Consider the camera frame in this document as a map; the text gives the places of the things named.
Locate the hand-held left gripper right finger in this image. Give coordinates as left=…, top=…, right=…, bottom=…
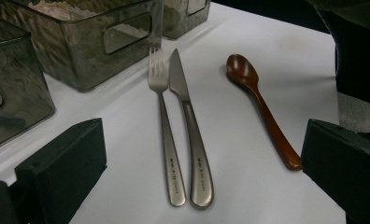
left=300, top=119, right=370, bottom=224

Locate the steel table knife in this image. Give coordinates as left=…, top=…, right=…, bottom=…
left=168, top=48, right=215, bottom=210

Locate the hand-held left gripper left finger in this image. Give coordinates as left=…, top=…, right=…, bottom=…
left=14, top=118, right=108, bottom=224

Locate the smoky clear plastic bin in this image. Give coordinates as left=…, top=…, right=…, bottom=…
left=163, top=0, right=212, bottom=40
left=0, top=13, right=56, bottom=154
left=0, top=0, right=164, bottom=93

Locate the brown wooden spoon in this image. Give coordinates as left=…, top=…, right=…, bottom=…
left=225, top=53, right=304, bottom=172

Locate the steel fork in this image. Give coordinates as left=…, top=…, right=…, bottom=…
left=147, top=46, right=187, bottom=207

